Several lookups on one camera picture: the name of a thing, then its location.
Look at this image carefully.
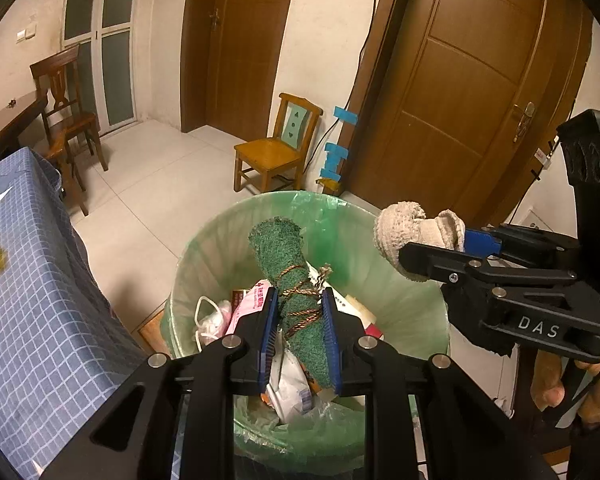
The beige cloth rag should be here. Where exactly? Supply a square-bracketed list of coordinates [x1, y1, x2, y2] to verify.
[373, 201, 467, 282]

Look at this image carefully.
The dark wooden chair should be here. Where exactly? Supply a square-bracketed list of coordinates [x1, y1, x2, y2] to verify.
[29, 44, 109, 217]

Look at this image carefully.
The white face mask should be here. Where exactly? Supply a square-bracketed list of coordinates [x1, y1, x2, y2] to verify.
[194, 295, 234, 347]

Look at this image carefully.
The person's right hand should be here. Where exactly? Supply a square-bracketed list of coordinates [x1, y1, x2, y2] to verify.
[529, 353, 600, 430]

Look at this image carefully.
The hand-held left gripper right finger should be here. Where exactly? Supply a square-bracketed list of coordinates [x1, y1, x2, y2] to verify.
[321, 286, 557, 480]

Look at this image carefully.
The white medicine box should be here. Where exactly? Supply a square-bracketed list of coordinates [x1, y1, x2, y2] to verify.
[339, 292, 382, 342]

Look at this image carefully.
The trash bin with green liner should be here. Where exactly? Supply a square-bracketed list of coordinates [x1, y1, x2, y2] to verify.
[162, 189, 452, 472]

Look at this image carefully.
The green scouring pad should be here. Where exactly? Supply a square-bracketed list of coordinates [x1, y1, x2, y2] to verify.
[248, 217, 334, 392]

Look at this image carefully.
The round dark wooden table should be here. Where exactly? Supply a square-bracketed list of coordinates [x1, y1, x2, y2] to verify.
[0, 92, 49, 162]

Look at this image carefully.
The small light wooden chair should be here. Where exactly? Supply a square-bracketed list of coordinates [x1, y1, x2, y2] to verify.
[233, 92, 324, 197]

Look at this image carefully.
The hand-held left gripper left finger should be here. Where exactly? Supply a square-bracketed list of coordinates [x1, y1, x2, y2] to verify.
[39, 286, 282, 480]

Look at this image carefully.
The glass double door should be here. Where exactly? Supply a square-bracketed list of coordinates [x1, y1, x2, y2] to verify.
[62, 0, 144, 137]

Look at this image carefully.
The pink foil packet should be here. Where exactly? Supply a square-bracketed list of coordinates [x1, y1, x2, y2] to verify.
[227, 284, 269, 337]

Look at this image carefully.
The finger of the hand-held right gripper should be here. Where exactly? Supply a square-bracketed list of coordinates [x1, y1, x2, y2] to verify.
[398, 241, 579, 287]
[463, 226, 582, 272]

